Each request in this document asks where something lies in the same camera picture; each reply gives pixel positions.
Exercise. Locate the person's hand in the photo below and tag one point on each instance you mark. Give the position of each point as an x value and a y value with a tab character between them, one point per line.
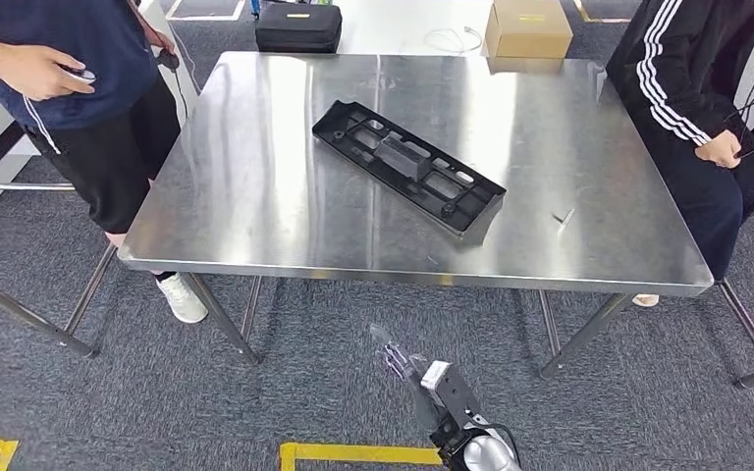
720	149
39	75
162	42

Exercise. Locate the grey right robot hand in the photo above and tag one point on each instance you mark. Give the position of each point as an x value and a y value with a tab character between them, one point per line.
403	367

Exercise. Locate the small black handheld device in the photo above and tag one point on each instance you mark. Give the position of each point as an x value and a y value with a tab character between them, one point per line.
169	60

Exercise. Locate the small grey handheld device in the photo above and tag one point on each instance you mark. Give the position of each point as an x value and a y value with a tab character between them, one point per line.
83	75

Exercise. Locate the black plastic plate bracket part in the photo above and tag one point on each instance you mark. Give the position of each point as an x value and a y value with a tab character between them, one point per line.
409	162

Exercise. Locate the stainless steel workbench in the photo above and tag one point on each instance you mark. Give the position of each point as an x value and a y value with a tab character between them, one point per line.
273	195

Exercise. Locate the person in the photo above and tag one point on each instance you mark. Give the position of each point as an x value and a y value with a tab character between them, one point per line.
104	130
676	97

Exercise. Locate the black zip case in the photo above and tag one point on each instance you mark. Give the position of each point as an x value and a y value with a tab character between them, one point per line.
299	29

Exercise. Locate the small metal pin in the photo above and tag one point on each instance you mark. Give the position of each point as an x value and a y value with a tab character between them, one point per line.
564	216

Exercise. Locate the brown cardboard box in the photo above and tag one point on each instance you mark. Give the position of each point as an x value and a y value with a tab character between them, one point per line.
526	29

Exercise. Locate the white table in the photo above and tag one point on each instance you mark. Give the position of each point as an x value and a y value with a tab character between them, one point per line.
403	26

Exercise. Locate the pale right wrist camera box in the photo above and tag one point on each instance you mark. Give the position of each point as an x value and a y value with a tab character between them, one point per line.
435	376

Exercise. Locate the white pedestal box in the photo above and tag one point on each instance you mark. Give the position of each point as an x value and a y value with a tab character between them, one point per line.
178	84

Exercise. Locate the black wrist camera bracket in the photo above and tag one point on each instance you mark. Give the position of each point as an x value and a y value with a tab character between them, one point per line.
458	406

